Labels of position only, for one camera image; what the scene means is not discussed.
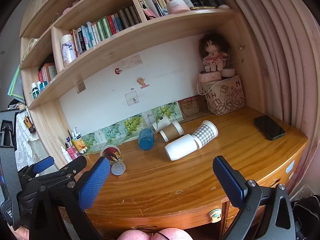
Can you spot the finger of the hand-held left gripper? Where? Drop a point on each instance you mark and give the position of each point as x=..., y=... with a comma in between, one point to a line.
x=75, y=165
x=43, y=163

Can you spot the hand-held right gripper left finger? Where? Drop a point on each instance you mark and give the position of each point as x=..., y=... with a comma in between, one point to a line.
x=95, y=182

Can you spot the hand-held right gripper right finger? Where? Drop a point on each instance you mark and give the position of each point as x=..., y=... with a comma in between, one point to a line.
x=228, y=180

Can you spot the clear plastic cup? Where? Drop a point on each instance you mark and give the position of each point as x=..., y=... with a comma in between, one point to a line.
x=118, y=168

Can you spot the red patterned cup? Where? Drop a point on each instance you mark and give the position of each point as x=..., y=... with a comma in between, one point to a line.
x=112, y=153

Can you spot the grey checked cup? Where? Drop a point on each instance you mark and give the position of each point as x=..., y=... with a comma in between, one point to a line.
x=203, y=135

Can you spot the blue plastic cup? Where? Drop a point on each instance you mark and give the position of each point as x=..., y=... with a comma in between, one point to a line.
x=145, y=140

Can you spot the brown paper cup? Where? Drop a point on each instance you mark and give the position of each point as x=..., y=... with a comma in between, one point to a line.
x=171, y=130

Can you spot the white printed paper cup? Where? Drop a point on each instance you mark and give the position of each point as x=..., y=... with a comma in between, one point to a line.
x=161, y=123

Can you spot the person's right hand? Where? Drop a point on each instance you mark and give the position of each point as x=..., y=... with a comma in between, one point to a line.
x=160, y=234

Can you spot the white pink tube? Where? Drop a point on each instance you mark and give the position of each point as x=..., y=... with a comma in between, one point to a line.
x=71, y=153

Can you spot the small white bottle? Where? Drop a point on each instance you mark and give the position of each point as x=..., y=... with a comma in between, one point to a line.
x=65, y=154

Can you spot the grape print tissue pack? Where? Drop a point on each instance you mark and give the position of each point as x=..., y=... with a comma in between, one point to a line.
x=91, y=142
x=111, y=132
x=165, y=111
x=132, y=125

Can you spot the white lace cloth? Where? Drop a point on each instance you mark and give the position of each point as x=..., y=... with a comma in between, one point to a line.
x=23, y=137

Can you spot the round drawer knob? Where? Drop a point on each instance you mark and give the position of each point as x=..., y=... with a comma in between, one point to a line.
x=215, y=214

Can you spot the wooden desk drawer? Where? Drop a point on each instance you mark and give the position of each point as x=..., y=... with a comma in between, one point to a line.
x=150, y=217

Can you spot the black smartphone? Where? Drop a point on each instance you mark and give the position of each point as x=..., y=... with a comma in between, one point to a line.
x=269, y=127

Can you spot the teal bottle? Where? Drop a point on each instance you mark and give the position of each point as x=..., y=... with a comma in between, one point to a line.
x=35, y=91
x=42, y=85

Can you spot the beige printed storage basket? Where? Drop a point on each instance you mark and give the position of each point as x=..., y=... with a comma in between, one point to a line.
x=225, y=100

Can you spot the green folder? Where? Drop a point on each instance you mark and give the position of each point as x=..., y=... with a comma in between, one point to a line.
x=15, y=85

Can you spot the black bag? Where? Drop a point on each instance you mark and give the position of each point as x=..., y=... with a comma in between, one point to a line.
x=306, y=217

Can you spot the row of red books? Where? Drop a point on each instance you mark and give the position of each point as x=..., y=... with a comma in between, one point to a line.
x=47, y=73

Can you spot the pink round box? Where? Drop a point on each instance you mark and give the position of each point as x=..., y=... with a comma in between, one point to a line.
x=210, y=77

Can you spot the white round device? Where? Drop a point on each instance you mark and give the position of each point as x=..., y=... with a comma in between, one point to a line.
x=228, y=73

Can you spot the white pink lotion bottle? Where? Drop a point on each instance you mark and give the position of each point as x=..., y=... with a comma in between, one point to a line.
x=67, y=51

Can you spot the brown haired rag doll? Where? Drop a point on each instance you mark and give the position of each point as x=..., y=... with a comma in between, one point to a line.
x=215, y=55

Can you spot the pink curtain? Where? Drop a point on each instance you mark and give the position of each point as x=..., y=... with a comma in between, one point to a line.
x=280, y=55

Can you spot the row of green blue books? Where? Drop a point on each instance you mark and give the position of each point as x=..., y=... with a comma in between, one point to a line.
x=105, y=28

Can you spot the wooden bookshelf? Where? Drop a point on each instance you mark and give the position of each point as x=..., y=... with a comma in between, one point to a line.
x=150, y=32

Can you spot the white tall bottle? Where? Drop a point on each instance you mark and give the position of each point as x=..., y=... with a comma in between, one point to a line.
x=152, y=5

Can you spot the pink cream jar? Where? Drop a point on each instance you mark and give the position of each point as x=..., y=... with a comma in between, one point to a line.
x=178, y=6

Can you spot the red wall sticker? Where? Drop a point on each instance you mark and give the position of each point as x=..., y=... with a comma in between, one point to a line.
x=117, y=70

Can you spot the yellow duck wall sticker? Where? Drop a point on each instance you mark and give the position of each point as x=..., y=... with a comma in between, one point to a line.
x=142, y=82

